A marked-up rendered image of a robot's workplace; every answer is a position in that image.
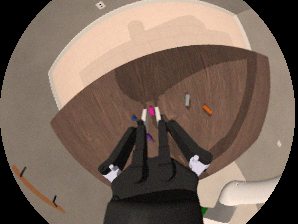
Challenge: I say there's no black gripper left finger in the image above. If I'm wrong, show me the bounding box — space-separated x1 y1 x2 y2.
98 109 148 185

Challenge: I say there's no purple rod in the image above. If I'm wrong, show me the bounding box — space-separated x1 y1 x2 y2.
147 133 153 141

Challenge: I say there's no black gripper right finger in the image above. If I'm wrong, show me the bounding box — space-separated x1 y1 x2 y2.
155 107 213 183

